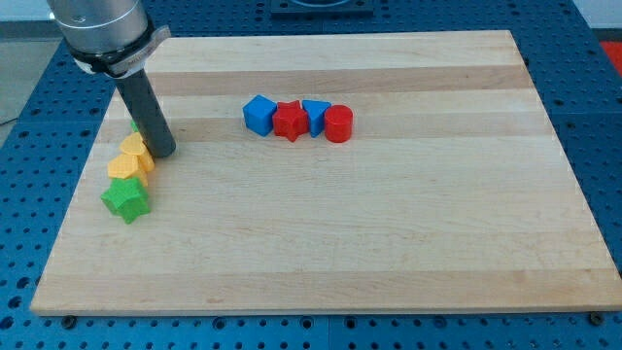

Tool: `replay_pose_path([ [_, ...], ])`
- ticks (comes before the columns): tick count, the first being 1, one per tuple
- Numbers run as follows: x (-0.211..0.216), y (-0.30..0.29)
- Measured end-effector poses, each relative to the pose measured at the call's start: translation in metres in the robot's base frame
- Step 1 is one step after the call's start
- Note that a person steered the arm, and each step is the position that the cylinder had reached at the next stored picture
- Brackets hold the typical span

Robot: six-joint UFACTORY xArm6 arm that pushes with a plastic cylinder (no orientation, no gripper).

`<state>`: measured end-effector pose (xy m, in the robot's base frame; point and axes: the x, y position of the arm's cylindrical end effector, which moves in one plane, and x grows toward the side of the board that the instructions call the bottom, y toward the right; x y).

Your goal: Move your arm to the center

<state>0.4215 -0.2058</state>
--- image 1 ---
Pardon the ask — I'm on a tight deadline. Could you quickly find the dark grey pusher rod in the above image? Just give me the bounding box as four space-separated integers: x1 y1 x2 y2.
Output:
116 69 176 158

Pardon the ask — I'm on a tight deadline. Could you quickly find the red cylinder block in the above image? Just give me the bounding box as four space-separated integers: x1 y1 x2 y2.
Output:
325 105 354 143

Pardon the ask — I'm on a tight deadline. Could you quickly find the yellow heart block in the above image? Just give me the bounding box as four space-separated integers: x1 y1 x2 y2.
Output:
120 132 155 172

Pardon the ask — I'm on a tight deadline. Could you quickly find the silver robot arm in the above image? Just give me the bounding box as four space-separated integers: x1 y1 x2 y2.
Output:
48 0 171 79

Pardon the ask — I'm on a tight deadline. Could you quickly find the blue cube block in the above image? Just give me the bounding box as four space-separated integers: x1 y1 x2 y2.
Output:
242 94 277 136

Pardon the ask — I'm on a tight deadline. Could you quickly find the yellow hexagon block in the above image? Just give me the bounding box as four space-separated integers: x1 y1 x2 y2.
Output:
107 154 154 187

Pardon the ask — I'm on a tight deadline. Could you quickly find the blue triangle block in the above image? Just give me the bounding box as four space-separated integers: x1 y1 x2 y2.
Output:
302 100 331 138

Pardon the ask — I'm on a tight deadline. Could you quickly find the wooden board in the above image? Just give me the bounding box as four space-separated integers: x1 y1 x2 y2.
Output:
31 30 621 316

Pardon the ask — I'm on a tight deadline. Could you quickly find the green star block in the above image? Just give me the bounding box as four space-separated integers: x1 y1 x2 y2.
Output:
100 177 151 225

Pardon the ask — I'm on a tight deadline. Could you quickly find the red star block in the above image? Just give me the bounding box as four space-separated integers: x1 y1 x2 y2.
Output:
272 107 309 142

